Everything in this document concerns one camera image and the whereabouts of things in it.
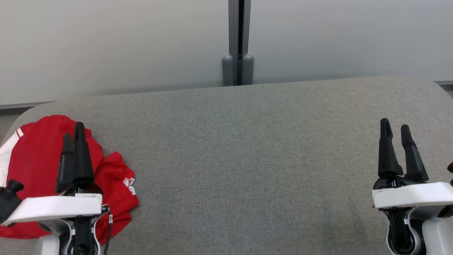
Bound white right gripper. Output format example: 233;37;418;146
372;118;453;210

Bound grey partition post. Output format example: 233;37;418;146
222;0;254;87

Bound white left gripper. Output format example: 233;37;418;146
2;122;103;225

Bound red Bulls jersey white sleeves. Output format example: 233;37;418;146
0;114;105;239

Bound braided black left arm cable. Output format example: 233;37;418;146
102;204;113;255

